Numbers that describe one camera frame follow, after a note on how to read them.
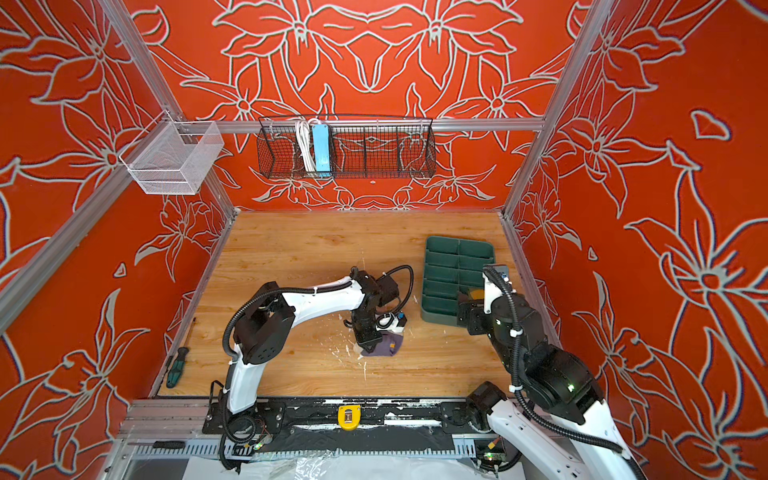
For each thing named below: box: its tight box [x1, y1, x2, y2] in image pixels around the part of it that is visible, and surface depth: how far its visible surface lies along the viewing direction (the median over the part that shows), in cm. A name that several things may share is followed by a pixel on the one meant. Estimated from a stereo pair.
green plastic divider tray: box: [421, 236, 495, 327], surface depth 98 cm
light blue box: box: [312, 124, 331, 178], surface depth 92 cm
